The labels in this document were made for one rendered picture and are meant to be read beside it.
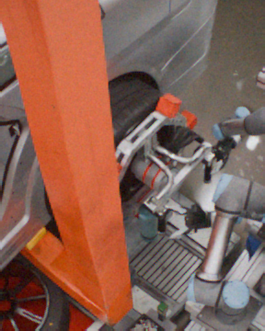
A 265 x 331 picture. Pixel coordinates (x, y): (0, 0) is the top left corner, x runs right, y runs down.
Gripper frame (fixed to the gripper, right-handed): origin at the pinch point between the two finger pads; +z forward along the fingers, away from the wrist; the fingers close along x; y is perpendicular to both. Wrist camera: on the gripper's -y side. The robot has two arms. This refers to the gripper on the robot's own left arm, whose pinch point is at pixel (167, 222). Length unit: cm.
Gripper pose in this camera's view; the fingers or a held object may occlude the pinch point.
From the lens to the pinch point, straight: 274.8
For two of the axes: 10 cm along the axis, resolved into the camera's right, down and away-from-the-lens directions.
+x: -0.7, -8.5, 5.1
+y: 0.5, 5.1, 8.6
